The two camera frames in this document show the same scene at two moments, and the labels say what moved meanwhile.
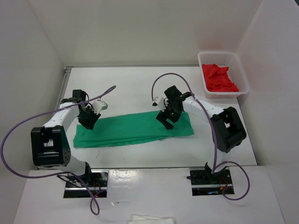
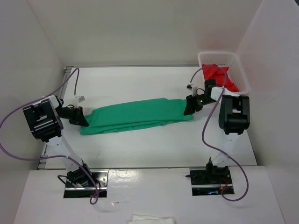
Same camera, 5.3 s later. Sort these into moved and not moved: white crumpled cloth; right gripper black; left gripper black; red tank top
Moved: right gripper black; left gripper black
Not moved: red tank top; white crumpled cloth
